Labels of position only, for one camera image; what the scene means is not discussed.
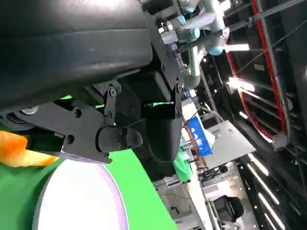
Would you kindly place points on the lilac plate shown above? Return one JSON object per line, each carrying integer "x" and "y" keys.
{"x": 79, "y": 196}

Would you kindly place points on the black office chair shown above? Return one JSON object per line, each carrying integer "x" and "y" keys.
{"x": 227, "y": 208}

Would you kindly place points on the green table cloth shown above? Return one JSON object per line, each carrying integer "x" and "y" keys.
{"x": 19, "y": 191}

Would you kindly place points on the grey flat panel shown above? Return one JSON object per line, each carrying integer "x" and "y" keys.
{"x": 230, "y": 146}

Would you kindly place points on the blue box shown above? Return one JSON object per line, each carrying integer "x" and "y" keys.
{"x": 197, "y": 136}

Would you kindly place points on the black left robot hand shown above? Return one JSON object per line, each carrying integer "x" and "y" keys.
{"x": 72, "y": 48}

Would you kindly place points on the red ceiling frame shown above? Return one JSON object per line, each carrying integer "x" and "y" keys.
{"x": 272, "y": 69}

